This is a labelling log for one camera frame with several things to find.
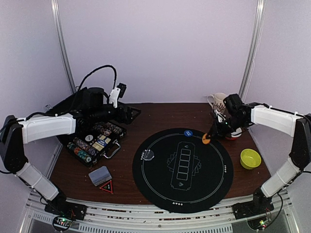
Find orange white bowl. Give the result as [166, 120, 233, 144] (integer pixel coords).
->
[225, 128, 242, 140]

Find red black triangular token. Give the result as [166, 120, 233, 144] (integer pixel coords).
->
[100, 180, 113, 194]

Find aluminium front rail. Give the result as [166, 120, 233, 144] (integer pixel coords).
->
[18, 191, 300, 233]

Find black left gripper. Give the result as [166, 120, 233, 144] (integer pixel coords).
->
[91, 101, 140, 124]

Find right aluminium post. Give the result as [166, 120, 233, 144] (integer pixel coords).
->
[239, 0, 266, 101]

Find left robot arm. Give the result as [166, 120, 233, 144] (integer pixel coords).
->
[0, 86, 141, 216]

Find black poker chip case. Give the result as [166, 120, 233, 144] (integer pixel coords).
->
[45, 87, 128, 168]

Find deck of blue cards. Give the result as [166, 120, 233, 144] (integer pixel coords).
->
[88, 166, 112, 186]

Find poker chip rows in case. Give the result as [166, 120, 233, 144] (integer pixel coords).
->
[65, 122, 126, 166]

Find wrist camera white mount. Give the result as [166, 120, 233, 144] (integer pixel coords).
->
[109, 83, 127, 108]
[213, 109, 226, 123]

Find patterned ceramic mug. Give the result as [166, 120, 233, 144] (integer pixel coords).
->
[207, 93, 227, 114]

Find left aluminium post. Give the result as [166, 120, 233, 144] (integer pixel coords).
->
[51, 0, 76, 94]

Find blue small blind button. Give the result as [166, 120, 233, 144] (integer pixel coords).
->
[184, 130, 193, 137]

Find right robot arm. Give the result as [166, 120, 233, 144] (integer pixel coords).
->
[202, 94, 311, 215]

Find aluminium post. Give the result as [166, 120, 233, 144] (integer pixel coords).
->
[51, 0, 76, 94]
[239, 0, 266, 101]

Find round black poker mat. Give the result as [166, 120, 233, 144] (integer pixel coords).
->
[132, 128, 234, 214]

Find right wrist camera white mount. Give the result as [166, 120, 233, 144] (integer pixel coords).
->
[213, 109, 226, 123]

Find orange big blind button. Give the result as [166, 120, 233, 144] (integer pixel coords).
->
[202, 133, 211, 145]

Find clear acrylic dealer button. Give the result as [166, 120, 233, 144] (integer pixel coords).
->
[142, 150, 155, 161]

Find yellow green bowl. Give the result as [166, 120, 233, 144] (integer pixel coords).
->
[240, 149, 261, 170]

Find white dealer button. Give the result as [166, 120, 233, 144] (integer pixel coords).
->
[85, 135, 93, 142]

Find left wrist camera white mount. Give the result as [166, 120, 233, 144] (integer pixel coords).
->
[109, 83, 127, 108]

